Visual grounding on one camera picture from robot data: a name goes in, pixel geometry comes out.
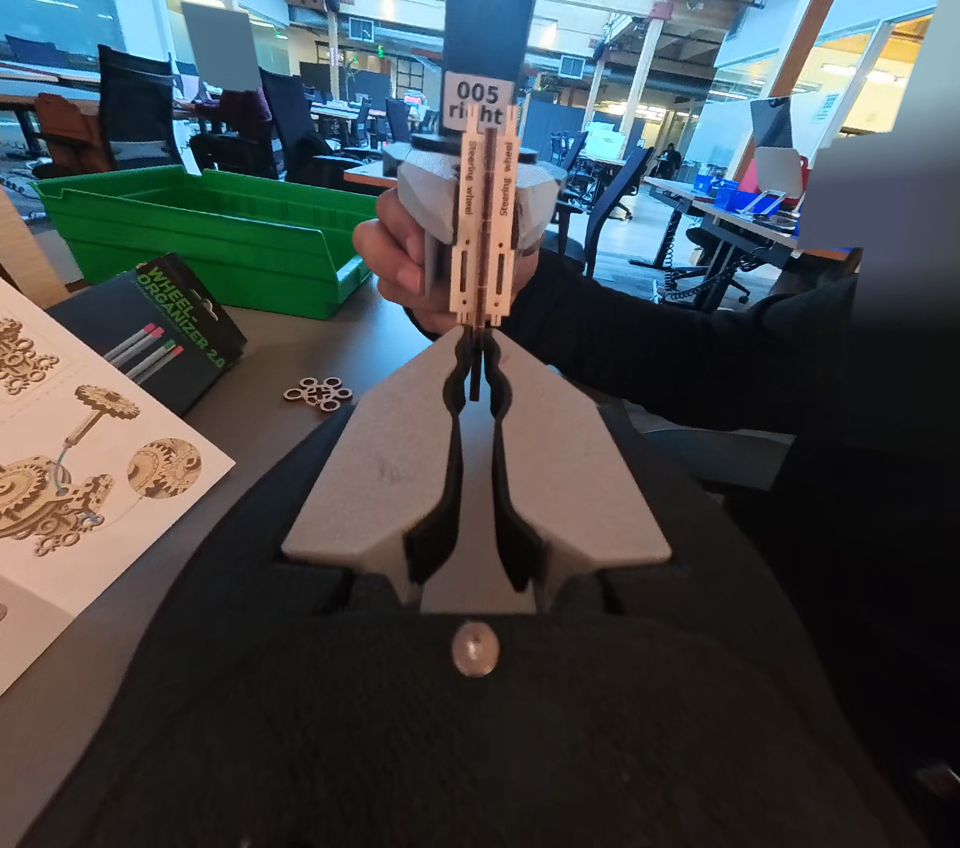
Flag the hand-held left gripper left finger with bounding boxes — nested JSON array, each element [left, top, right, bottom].
[[281, 326, 465, 601]]

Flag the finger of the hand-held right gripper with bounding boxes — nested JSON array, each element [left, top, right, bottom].
[[516, 164, 564, 252], [396, 159, 460, 299]]

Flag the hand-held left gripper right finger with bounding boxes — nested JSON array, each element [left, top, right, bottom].
[[486, 329, 672, 600]]

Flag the wooden double bar part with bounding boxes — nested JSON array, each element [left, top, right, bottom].
[[448, 105, 520, 402]]

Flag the wooden five-ring part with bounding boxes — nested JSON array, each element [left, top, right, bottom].
[[283, 375, 355, 414]]

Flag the person's right forearm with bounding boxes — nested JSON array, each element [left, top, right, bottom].
[[480, 248, 860, 436]]

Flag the black model kit box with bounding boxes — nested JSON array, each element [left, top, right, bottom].
[[45, 253, 249, 417]]

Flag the person's right hand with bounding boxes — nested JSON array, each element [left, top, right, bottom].
[[352, 188, 459, 339]]

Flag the wooden-edged desk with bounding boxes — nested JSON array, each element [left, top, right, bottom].
[[343, 159, 399, 190]]

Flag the black office chair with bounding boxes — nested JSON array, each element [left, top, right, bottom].
[[581, 146, 655, 279], [97, 45, 190, 174], [258, 68, 354, 185]]

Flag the white column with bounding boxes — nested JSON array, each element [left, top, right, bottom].
[[621, 4, 669, 140]]

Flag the blue storage bins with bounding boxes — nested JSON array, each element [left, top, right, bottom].
[[693, 171, 785, 219]]

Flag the green plastic bin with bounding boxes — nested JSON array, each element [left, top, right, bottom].
[[33, 165, 380, 321]]

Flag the white standing desk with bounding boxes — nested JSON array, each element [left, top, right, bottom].
[[643, 176, 864, 309]]

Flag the folded instruction sheet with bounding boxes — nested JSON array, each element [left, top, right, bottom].
[[0, 278, 237, 697]]

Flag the dark grey panel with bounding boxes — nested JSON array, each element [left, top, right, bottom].
[[750, 98, 795, 151]]

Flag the brown wooden column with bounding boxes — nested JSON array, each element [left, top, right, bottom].
[[738, 0, 880, 181]]

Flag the brown office chair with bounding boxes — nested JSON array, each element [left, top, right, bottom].
[[33, 94, 114, 177]]

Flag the black coiled cable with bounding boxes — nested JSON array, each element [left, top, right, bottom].
[[656, 259, 702, 305]]

